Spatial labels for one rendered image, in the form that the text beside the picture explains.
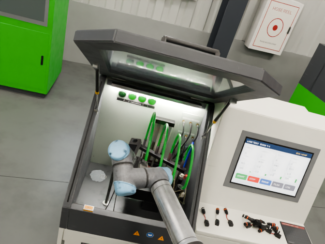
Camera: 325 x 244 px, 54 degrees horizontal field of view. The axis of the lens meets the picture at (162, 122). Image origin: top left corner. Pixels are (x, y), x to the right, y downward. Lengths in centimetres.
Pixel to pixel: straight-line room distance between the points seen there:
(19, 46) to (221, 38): 303
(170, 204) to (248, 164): 87
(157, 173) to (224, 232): 76
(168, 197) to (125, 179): 16
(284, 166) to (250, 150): 22
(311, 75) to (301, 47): 130
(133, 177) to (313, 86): 442
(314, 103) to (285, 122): 342
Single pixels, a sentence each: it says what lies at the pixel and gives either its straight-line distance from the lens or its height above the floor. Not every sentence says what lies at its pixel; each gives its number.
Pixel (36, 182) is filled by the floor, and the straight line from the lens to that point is 322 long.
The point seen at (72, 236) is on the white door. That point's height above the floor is 74.
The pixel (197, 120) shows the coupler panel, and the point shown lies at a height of 133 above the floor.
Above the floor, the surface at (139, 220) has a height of 95.
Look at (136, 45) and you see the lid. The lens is 94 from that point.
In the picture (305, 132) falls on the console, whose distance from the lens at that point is 192.
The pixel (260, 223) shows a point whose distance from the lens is 194.
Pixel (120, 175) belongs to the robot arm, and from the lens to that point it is 114.
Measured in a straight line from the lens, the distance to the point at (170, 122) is 192.
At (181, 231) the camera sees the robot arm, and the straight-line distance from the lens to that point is 104.
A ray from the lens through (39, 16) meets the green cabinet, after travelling 407.
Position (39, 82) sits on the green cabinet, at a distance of 437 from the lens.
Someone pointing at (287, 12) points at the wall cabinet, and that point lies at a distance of 595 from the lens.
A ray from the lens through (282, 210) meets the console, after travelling 209.
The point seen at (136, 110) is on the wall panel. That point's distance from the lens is 193.
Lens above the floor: 223
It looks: 30 degrees down
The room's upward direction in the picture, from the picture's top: 17 degrees clockwise
